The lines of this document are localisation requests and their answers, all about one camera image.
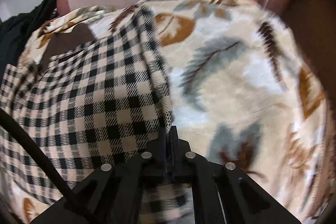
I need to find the black beige checkered garment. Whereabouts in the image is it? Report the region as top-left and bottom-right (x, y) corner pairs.
(0, 4), (195, 224)

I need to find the black clothing pile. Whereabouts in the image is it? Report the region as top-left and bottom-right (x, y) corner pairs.
(1, 0), (56, 74)

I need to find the cream leaf-pattern fleece blanket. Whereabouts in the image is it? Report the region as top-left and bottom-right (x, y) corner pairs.
(10, 0), (334, 224)

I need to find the black cable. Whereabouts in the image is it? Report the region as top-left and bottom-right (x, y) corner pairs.
(0, 109), (77, 204)

